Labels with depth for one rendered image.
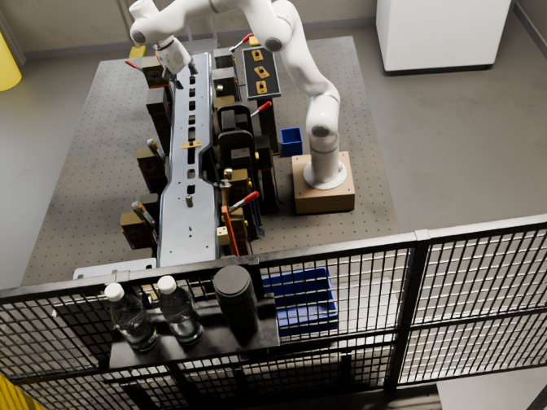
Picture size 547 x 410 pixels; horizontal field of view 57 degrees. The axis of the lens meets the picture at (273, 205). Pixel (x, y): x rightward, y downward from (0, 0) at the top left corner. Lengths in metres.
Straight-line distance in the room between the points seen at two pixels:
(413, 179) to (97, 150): 1.93
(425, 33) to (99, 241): 2.73
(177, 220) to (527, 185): 2.30
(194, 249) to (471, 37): 2.90
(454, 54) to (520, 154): 0.96
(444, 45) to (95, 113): 2.52
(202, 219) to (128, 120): 1.19
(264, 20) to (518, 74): 2.97
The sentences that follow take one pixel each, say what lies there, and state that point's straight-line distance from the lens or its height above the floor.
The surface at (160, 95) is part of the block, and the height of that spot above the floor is 1.03.
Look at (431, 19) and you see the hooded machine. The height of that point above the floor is 0.48.
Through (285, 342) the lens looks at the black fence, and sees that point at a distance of 1.39.
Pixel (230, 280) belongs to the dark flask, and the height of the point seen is 1.61.
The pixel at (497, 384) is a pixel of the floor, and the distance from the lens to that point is 2.70.
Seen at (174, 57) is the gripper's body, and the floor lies 1.43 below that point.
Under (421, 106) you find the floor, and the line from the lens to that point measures 3.92.
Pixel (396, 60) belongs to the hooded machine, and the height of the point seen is 0.17.
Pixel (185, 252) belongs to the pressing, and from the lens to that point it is 1.80.
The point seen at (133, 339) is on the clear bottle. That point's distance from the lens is 1.09.
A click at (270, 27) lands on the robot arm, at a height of 1.58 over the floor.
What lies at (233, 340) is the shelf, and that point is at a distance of 1.10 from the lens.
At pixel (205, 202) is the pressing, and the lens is 1.93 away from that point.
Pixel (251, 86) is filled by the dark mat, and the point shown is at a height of 1.16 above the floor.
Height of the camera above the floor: 2.41
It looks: 49 degrees down
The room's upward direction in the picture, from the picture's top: 8 degrees counter-clockwise
